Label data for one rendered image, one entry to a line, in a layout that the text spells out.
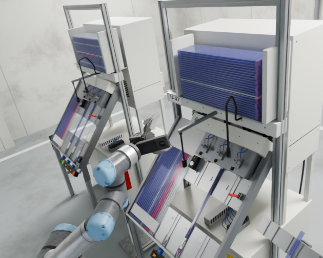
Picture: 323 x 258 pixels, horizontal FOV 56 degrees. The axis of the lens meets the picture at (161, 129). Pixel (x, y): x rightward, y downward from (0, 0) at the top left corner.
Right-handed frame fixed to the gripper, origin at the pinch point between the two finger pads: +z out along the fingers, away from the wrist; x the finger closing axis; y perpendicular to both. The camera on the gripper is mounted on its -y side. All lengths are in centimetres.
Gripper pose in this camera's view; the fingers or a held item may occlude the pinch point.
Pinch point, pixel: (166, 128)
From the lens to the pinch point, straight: 117.8
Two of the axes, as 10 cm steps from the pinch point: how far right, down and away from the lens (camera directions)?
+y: -7.4, 1.2, 6.6
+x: 3.6, 9.0, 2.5
